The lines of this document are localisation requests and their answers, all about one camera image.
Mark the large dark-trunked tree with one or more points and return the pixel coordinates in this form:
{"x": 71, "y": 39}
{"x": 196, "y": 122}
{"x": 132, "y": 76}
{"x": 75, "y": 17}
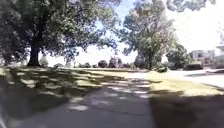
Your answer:
{"x": 34, "y": 50}

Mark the row of dark bushes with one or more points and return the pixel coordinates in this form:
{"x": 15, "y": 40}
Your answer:
{"x": 106, "y": 63}

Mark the pale building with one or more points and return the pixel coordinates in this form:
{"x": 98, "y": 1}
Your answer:
{"x": 206, "y": 55}

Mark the pale road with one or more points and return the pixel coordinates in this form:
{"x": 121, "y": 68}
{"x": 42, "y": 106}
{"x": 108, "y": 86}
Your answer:
{"x": 206, "y": 78}

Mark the dry grass lawn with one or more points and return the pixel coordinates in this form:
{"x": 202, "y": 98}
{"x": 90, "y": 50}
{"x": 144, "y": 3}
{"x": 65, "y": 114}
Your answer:
{"x": 50, "y": 83}

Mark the dry grass strip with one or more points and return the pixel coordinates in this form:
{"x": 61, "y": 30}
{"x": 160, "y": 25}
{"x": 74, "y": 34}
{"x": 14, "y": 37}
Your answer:
{"x": 176, "y": 86}

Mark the grey paved path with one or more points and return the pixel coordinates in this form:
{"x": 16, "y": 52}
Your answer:
{"x": 110, "y": 110}

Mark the small round tree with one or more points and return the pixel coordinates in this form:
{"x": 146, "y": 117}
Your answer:
{"x": 178, "y": 56}

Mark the dark hedge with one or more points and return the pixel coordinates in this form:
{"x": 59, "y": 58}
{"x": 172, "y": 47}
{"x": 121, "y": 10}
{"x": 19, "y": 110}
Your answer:
{"x": 193, "y": 66}

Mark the tall leafy tree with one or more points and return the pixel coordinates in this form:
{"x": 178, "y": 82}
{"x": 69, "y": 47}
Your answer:
{"x": 150, "y": 36}

